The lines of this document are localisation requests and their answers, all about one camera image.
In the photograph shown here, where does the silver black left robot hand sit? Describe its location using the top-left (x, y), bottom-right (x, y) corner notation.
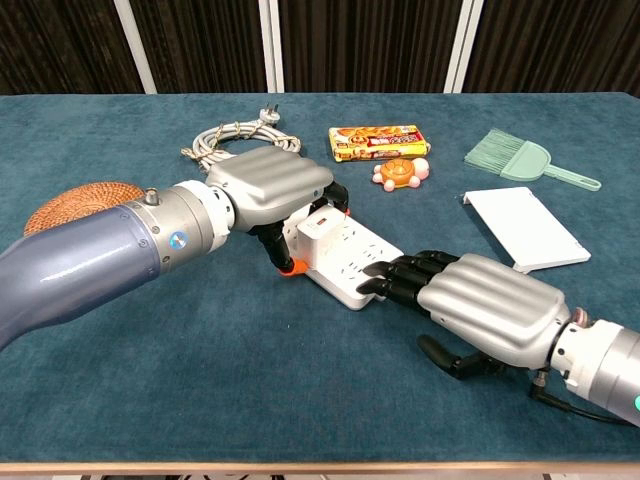
top-left (205, 145), bottom-right (351, 277)

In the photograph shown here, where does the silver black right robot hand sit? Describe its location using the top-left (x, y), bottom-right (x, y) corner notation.
top-left (355, 249), bottom-right (572, 382)

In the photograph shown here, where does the white plug adapter cube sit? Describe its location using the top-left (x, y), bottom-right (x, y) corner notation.
top-left (295, 209), bottom-right (347, 270)

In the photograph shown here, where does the white multi-outlet power strip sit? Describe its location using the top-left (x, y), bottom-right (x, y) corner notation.
top-left (278, 199), bottom-right (405, 312)

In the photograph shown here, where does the white plastic shelf rack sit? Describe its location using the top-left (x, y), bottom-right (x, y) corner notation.
top-left (460, 186), bottom-right (592, 274)

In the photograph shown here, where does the yellow orange snack package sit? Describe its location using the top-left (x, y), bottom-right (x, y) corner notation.
top-left (328, 124), bottom-right (432, 164)

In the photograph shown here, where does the orange turtle toy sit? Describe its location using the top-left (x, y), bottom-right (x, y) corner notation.
top-left (371, 157), bottom-right (430, 193)

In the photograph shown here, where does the green hand brush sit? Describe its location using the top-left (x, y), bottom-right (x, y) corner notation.
top-left (463, 128), bottom-right (603, 192)

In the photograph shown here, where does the round woven rattan coaster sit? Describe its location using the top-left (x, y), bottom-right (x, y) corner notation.
top-left (23, 182), bottom-right (147, 237)

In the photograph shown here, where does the teal velvet tablecloth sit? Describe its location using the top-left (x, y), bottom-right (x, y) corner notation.
top-left (0, 92), bottom-right (640, 464)

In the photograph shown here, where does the grey coiled power cable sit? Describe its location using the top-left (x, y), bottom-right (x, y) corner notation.
top-left (180, 105), bottom-right (303, 174)

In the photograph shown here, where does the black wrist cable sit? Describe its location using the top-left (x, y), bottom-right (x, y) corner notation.
top-left (530, 370), bottom-right (640, 427)

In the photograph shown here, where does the white partition post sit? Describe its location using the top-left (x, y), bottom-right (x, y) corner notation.
top-left (257, 0), bottom-right (285, 94)
top-left (443, 0), bottom-right (485, 94)
top-left (113, 0), bottom-right (158, 95)

